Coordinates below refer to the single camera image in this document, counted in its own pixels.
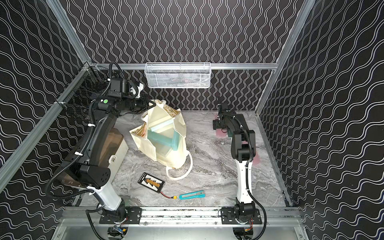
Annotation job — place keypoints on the teal pencil case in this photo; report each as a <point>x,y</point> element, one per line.
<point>172,142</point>

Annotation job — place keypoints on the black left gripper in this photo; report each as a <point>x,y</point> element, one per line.
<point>143,105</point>

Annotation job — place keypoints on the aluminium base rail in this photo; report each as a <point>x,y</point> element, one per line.
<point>205,217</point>

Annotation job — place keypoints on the brown storage box white handle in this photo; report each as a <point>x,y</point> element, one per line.
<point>99,164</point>

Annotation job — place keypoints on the black battery pack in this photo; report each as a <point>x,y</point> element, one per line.
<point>151,182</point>

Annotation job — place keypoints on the teal utility knife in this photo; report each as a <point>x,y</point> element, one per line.
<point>193,195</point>

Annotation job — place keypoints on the light green case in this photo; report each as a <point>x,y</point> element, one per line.
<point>161,126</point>

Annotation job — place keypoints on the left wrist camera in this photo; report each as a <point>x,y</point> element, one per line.
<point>124,89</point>

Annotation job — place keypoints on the white wire mesh basket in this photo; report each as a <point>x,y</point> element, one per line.
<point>178,75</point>

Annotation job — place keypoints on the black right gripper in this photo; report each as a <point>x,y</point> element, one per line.
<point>216,125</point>

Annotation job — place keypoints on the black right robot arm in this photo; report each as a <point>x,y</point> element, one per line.
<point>243,151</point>

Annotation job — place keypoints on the cream canvas tote bag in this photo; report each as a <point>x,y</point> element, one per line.
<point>160,153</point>

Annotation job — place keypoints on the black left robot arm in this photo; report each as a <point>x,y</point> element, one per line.
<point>103,114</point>

